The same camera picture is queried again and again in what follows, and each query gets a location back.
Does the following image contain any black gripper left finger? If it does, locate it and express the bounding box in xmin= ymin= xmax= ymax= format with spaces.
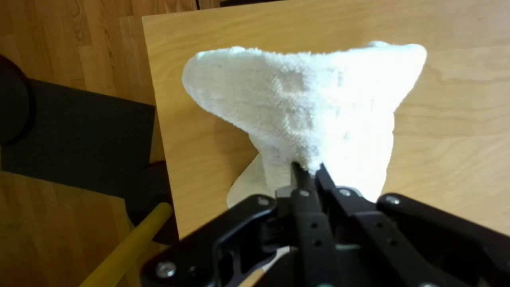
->
xmin=139 ymin=162 xmax=343 ymax=287

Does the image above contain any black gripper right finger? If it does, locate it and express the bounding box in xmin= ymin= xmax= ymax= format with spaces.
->
xmin=316 ymin=165 xmax=510 ymax=287

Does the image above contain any white terry towel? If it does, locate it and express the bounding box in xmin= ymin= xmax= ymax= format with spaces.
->
xmin=181 ymin=40 xmax=429 ymax=211

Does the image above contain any black stand base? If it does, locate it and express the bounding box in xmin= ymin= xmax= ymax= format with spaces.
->
xmin=0 ymin=53 xmax=182 ymax=248

